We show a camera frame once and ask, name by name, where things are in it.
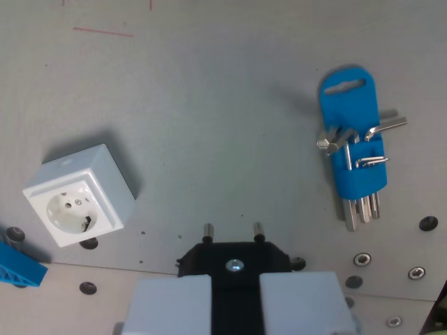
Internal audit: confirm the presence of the black two-pin power plug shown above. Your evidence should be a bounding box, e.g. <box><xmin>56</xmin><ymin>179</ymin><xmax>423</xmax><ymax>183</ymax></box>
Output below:
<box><xmin>175</xmin><ymin>221</ymin><xmax>293</xmax><ymax>335</ymax></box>

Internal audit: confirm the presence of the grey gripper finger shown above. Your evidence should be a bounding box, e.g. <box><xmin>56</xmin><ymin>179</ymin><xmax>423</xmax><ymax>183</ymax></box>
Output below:
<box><xmin>259</xmin><ymin>271</ymin><xmax>360</xmax><ymax>335</ymax></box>
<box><xmin>122</xmin><ymin>271</ymin><xmax>213</xmax><ymax>335</ymax></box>

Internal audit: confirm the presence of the medium silver hex key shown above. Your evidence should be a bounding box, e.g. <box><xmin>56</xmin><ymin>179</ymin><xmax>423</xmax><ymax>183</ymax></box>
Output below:
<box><xmin>339</xmin><ymin>128</ymin><xmax>372</xmax><ymax>225</ymax></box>

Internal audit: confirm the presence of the thin silver hex key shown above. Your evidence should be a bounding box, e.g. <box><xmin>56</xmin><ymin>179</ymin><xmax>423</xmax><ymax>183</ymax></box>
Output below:
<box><xmin>355</xmin><ymin>156</ymin><xmax>390</xmax><ymax>170</ymax></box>

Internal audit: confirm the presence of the blue hex key holder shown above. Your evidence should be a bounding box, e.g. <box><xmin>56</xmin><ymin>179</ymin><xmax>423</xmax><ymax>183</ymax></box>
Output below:
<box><xmin>318</xmin><ymin>66</ymin><xmax>390</xmax><ymax>201</ymax></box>

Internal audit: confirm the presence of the large bent silver hex key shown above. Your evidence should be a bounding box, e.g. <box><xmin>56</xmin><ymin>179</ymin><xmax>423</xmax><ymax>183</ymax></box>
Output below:
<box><xmin>364</xmin><ymin>116</ymin><xmax>409</xmax><ymax>221</ymax></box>

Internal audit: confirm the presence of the white wall socket box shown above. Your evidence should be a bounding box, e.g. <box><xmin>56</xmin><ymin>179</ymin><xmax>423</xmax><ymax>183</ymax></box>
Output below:
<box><xmin>22</xmin><ymin>143</ymin><xmax>138</xmax><ymax>248</ymax></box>

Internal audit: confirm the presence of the blue ribbed plastic part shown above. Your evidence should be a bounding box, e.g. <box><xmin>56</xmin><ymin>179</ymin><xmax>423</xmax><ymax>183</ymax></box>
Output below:
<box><xmin>0</xmin><ymin>226</ymin><xmax>50</xmax><ymax>289</ymax></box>

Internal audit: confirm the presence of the thick silver hex key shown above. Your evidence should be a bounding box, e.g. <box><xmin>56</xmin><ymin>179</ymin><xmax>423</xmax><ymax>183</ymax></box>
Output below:
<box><xmin>315</xmin><ymin>136</ymin><xmax>358</xmax><ymax>232</ymax></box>

